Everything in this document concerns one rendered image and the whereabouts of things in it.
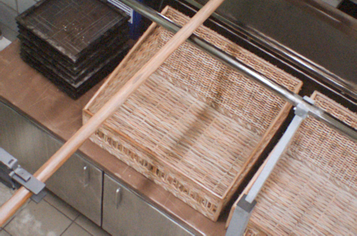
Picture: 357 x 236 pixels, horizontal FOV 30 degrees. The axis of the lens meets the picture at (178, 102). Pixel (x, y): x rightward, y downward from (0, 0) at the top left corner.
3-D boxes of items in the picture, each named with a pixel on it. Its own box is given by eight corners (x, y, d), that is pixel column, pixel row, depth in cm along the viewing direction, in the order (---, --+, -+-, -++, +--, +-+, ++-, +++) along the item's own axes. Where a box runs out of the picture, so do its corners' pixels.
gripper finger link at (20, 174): (13, 166, 147) (12, 159, 145) (31, 178, 146) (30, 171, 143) (8, 170, 146) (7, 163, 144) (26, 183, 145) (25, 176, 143)
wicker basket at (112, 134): (160, 53, 256) (167, 1, 234) (287, 128, 241) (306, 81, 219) (79, 135, 230) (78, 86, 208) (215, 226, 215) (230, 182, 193)
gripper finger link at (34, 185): (22, 169, 148) (21, 167, 147) (45, 186, 146) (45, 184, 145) (12, 178, 146) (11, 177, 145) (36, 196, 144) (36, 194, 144)
